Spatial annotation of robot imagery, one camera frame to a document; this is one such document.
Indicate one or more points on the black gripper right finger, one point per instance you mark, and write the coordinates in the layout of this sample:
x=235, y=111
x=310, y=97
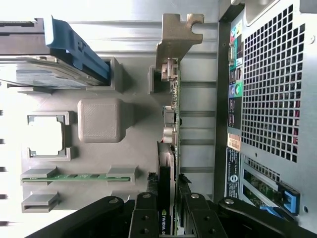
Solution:
x=205, y=220

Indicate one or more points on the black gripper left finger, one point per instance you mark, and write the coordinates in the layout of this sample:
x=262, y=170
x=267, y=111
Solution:
x=143, y=218

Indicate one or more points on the grey plastic parts rack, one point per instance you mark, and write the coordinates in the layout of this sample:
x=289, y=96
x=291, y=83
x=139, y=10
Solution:
x=99, y=158

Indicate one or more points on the green RAM stick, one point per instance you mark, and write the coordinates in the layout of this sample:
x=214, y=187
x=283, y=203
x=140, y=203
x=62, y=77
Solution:
x=79, y=176

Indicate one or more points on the blue latch tab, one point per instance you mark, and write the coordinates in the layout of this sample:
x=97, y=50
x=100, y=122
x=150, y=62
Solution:
x=289, y=198

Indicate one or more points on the silver CPU chip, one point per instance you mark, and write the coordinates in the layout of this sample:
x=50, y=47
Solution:
x=44, y=136

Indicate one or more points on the black open PC case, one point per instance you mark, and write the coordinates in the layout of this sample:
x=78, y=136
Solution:
x=272, y=74

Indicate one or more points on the hard disk in blue caddy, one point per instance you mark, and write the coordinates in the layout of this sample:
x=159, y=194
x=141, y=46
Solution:
x=74, y=49

